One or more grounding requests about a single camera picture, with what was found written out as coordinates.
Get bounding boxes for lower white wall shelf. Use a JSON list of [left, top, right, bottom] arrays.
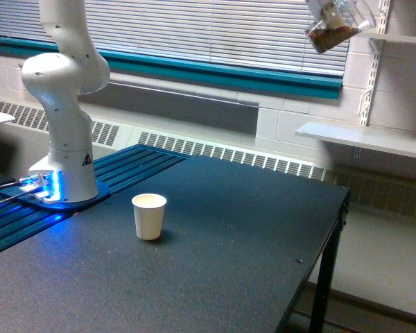
[[295, 121, 416, 158]]

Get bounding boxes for clear plastic cup with almonds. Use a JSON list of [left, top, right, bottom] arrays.
[[305, 0, 376, 54]]

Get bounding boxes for black table leg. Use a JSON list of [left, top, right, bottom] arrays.
[[309, 194, 350, 332]]

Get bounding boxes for black cable lower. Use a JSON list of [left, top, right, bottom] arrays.
[[0, 191, 32, 209]]

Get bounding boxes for white shelf rail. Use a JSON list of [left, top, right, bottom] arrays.
[[358, 0, 391, 126]]

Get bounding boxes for white wall shelf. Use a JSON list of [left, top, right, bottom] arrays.
[[295, 121, 416, 158], [358, 33, 416, 44]]

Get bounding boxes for upper white wall shelf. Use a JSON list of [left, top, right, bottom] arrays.
[[358, 33, 416, 44]]

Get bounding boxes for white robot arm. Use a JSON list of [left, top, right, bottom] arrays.
[[21, 1, 135, 205]]

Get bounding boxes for white window blinds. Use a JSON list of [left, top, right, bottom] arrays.
[[0, 1, 349, 78]]

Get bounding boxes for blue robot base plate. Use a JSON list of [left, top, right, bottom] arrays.
[[0, 181, 110, 212]]

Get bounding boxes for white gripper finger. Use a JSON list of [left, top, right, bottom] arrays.
[[320, 4, 343, 28]]

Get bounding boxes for white paper cup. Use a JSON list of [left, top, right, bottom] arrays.
[[131, 194, 167, 241]]

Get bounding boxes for baseboard heater vent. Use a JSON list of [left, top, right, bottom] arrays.
[[0, 98, 416, 219]]

